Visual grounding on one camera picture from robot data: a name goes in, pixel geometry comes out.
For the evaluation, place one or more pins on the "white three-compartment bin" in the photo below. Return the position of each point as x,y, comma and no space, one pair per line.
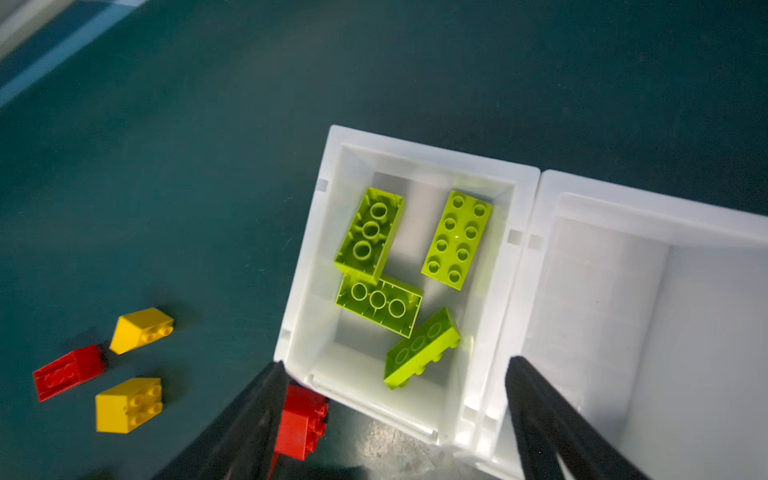
648,313

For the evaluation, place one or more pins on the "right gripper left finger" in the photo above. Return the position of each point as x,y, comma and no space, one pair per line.
240,442

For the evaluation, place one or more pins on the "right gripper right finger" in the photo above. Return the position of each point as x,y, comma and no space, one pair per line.
552,436

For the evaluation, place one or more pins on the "green brick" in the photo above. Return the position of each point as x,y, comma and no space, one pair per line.
371,234
456,239
427,343
389,303

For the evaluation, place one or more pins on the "yellow slope brick far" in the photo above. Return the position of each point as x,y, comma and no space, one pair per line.
140,328

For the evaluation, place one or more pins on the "red brick far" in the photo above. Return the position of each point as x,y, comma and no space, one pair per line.
71,370

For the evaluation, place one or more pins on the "small red brick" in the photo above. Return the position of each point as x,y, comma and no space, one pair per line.
303,424

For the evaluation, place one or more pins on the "yellow square brick far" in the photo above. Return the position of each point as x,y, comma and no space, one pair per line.
128,405

